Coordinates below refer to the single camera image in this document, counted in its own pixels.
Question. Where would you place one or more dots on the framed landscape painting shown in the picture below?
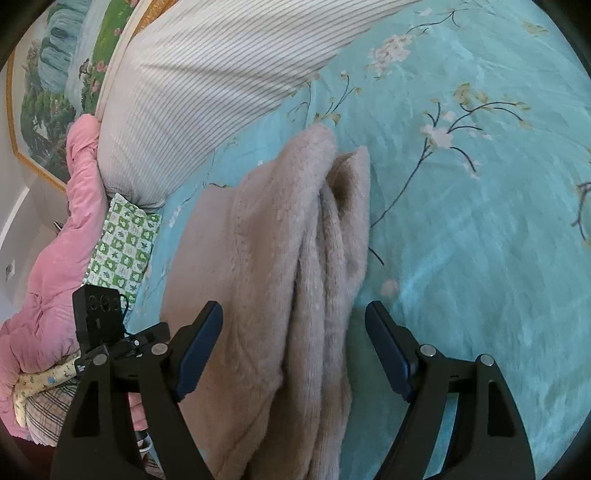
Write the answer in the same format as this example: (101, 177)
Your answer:
(60, 83)

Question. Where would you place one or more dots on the beige knitted sweater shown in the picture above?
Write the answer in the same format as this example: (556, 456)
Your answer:
(277, 323)

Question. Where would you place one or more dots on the pale yellow printed cloth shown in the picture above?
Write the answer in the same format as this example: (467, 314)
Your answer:
(39, 383)

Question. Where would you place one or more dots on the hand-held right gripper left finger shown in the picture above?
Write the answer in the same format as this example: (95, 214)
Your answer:
(198, 350)

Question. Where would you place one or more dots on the plaid cloth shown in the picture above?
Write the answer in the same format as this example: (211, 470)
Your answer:
(46, 413)

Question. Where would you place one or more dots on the teal floral bedsheet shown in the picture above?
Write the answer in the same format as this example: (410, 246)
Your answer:
(461, 230)

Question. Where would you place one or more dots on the striped white pillow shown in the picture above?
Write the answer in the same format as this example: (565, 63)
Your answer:
(198, 92)

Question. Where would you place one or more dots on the person's left hand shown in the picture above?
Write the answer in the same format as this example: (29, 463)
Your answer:
(138, 408)

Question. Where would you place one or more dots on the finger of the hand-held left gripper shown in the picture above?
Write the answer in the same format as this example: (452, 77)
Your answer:
(147, 336)

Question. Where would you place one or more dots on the pink quilt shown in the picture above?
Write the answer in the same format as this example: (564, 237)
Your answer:
(60, 258)

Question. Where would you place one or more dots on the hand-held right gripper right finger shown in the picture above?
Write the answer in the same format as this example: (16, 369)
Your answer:
(392, 355)

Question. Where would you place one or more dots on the green checkered pillow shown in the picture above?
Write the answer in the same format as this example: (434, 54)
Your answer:
(122, 249)

